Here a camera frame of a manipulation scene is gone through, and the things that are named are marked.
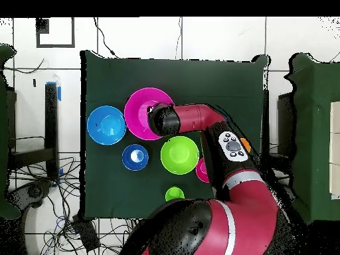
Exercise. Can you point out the large pink bowl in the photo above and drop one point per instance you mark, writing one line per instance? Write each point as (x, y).
(135, 117)

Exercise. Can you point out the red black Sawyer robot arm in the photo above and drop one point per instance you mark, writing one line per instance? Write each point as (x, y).
(199, 117)

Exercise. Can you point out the lime green bowl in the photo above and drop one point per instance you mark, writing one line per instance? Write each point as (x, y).
(179, 155)

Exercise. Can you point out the small pink bowl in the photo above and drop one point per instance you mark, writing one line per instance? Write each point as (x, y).
(202, 170)

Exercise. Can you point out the dark blue bowl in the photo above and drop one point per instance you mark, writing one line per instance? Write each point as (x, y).
(127, 158)

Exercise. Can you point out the green cup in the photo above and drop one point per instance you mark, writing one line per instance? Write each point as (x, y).
(174, 193)

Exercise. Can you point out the dark green tablecloth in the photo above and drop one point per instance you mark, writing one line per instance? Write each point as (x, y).
(159, 77)

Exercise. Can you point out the large light blue bowl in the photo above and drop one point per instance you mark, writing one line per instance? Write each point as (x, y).
(106, 124)

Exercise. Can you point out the orange cup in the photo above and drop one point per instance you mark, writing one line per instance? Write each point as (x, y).
(246, 145)

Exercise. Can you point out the black stand with blue tape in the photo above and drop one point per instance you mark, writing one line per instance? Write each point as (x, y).
(51, 119)

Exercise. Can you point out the black power brick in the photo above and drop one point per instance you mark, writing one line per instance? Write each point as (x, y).
(86, 233)

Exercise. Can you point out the green cloth covered side table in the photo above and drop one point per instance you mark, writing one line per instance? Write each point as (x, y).
(4, 132)
(313, 132)

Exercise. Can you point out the black pedestal foot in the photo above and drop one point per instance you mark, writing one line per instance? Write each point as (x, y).
(29, 192)

